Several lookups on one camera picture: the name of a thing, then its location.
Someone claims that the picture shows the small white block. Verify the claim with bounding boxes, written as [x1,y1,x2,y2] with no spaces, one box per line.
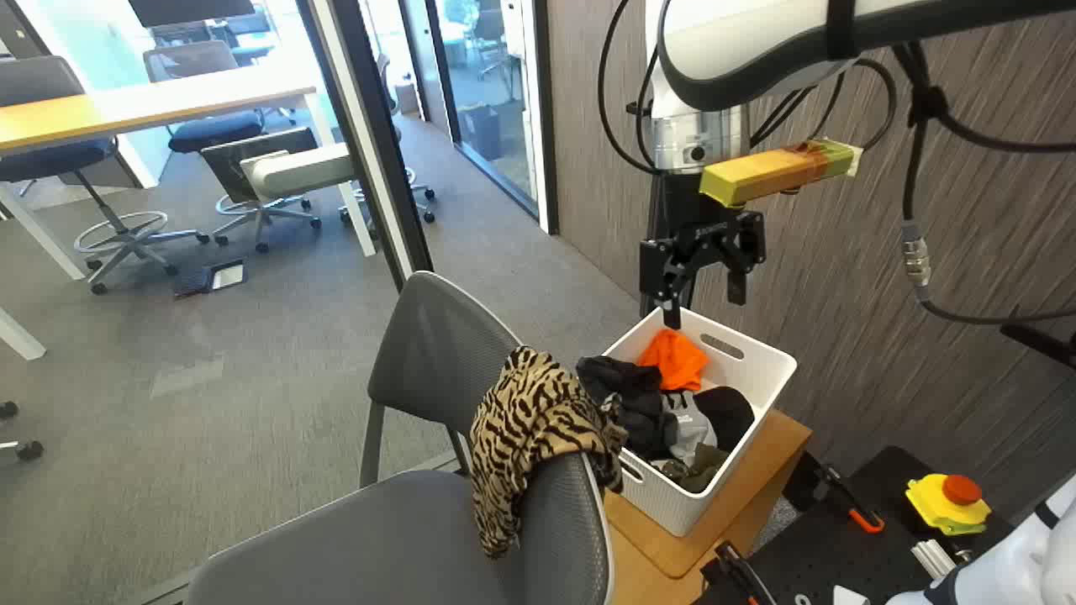
[908,533,959,580]

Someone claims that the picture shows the grey white cloth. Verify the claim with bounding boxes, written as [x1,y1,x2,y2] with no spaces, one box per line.
[660,389,718,463]

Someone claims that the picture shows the grey chair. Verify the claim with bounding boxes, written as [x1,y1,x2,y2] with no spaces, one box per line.
[180,450,620,605]
[357,270,528,490]

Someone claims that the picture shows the olive green cloth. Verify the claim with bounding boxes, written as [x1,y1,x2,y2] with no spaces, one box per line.
[653,439,725,499]

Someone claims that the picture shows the orange handled tool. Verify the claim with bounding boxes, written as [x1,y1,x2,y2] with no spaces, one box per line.
[820,466,888,537]

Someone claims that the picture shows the orange cloth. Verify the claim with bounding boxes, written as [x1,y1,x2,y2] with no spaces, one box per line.
[635,327,712,397]

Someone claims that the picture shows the yellow emergency stop button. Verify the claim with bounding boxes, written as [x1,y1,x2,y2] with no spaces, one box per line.
[902,472,995,537]

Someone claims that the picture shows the flat floor plate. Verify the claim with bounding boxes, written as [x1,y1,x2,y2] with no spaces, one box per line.
[172,260,248,302]

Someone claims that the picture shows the black chair caster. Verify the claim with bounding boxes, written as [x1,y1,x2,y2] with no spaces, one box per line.
[0,400,46,463]

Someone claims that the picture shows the white object with dark bands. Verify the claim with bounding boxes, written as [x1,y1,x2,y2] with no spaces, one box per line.
[883,474,1076,605]

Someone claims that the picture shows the black side table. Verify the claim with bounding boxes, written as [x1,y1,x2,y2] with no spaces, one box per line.
[693,444,1020,605]

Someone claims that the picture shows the yellow wrist camera box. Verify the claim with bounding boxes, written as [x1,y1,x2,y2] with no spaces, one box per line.
[700,136,867,213]

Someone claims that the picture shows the black glass partition frame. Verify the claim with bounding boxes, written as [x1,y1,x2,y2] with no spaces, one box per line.
[294,0,436,290]

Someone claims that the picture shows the white plastic basket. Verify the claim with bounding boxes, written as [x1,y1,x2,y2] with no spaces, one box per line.
[598,302,800,537]

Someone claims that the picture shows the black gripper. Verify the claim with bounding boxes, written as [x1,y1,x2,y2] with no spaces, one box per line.
[635,173,774,336]

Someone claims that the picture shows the black shirt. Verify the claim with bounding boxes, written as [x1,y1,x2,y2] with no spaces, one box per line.
[570,354,682,463]

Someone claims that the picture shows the glass door with frame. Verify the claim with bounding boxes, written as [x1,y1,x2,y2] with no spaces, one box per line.
[429,0,559,236]

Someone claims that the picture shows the black bar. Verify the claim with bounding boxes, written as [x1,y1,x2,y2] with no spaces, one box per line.
[1000,320,1076,369]

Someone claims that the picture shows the wooden desk with white legs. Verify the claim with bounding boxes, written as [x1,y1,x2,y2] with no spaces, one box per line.
[0,73,319,286]

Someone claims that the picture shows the leopard print cloth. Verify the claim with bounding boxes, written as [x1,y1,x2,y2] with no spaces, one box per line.
[468,345,633,561]

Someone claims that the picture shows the blue office chair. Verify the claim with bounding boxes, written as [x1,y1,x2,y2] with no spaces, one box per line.
[142,41,331,253]
[0,54,212,298]

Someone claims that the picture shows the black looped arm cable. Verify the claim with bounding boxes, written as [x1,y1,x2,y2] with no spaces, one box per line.
[595,0,676,179]

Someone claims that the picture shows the black cable with grey connector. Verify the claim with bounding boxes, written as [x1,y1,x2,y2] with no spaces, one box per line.
[892,36,1076,328]

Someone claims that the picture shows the black clamp device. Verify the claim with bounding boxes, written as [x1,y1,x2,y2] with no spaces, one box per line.
[700,537,779,605]

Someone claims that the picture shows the white table leg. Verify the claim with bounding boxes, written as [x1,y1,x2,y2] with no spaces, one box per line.
[0,305,51,362]

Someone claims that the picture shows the black velcro strap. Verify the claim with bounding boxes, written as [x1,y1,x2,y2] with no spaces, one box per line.
[820,0,864,62]

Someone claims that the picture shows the small black garment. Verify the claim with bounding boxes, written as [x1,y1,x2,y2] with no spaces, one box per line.
[693,384,755,453]

